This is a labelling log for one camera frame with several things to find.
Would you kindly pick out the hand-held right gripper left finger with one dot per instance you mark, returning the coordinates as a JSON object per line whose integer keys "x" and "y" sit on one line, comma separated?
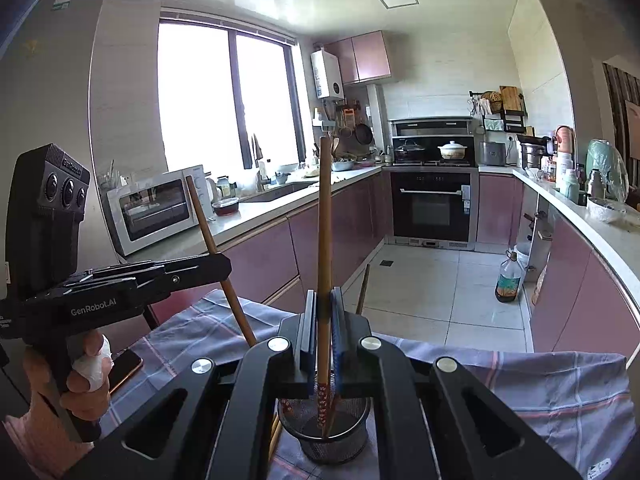
{"x": 308, "y": 332}

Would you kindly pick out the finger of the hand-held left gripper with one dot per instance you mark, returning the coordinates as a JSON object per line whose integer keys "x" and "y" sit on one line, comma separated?
{"x": 135, "y": 267}
{"x": 190, "y": 275}

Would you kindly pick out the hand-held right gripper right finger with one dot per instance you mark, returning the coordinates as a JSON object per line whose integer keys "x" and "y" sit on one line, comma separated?
{"x": 337, "y": 332}

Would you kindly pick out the brown bamboo chopstick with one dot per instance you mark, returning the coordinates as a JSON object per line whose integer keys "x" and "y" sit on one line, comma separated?
{"x": 325, "y": 210}
{"x": 274, "y": 440}
{"x": 363, "y": 285}
{"x": 203, "y": 215}

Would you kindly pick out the black mesh utensil holder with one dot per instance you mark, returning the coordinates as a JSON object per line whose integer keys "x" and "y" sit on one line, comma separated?
{"x": 345, "y": 435}

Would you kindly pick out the person's left forearm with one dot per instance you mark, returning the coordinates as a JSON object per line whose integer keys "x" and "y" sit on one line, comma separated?
{"x": 30, "y": 445}

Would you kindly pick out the person's left hand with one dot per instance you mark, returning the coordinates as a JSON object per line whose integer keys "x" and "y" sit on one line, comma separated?
{"x": 90, "y": 380}

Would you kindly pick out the white microwave oven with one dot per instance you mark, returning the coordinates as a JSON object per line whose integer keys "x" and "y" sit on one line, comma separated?
{"x": 150, "y": 210}

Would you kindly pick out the red bowl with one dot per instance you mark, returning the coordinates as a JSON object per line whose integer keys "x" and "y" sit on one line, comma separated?
{"x": 226, "y": 207}

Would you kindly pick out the pink kitchen base cabinets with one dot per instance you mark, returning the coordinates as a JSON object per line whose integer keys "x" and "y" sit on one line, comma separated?
{"x": 565, "y": 285}
{"x": 270, "y": 260}

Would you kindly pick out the dark smartphone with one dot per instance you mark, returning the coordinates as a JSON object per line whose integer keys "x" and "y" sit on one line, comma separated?
{"x": 125, "y": 370}

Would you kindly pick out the grey refrigerator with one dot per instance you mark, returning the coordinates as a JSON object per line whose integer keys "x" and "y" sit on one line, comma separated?
{"x": 45, "y": 85}

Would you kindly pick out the black built-in oven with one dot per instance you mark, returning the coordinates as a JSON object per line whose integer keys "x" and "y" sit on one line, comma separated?
{"x": 430, "y": 205}

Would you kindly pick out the kitchen window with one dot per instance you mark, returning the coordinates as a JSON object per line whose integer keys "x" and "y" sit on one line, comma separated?
{"x": 200, "y": 100}

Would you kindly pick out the plastic oil bottle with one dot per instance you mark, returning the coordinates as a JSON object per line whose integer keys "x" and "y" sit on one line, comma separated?
{"x": 508, "y": 282}

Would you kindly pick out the black pot with glass lid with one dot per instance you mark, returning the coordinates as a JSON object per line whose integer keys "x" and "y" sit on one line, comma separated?
{"x": 410, "y": 151}

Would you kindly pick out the grey-blue plaid tablecloth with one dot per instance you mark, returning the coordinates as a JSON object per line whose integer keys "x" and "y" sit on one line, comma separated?
{"x": 525, "y": 400}

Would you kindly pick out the hanging black frying pan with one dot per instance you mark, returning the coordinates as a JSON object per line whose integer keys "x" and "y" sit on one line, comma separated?
{"x": 363, "y": 134}

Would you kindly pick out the white bucket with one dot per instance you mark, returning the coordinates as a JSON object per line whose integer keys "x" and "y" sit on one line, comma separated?
{"x": 524, "y": 255}

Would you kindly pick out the white casserole pot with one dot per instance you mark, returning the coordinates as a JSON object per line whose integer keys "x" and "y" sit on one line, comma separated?
{"x": 453, "y": 151}

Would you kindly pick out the steel range hood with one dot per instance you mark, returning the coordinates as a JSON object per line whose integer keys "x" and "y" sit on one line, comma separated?
{"x": 430, "y": 126}

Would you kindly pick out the silver countertop appliance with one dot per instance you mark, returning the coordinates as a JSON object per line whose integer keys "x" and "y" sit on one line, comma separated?
{"x": 492, "y": 154}

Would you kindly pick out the stainless steamer pot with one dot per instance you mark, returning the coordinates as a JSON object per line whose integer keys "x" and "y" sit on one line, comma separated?
{"x": 532, "y": 155}

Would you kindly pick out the clear glass bowl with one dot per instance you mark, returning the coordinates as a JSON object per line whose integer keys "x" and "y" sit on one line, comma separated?
{"x": 605, "y": 210}

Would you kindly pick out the pink thermos jug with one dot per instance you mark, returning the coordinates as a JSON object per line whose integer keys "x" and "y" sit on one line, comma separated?
{"x": 565, "y": 145}

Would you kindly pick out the green covered appliance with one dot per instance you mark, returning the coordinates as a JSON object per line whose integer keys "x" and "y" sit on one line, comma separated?
{"x": 605, "y": 165}

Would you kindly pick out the white wall water heater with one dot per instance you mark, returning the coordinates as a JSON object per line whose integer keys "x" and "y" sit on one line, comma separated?
{"x": 327, "y": 75}

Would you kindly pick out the pink upper wall cabinets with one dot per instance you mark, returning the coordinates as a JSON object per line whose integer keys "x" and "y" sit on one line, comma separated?
{"x": 365, "y": 57}

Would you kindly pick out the wall rack with cutting boards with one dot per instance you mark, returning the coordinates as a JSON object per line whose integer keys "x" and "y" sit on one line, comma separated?
{"x": 510, "y": 110}

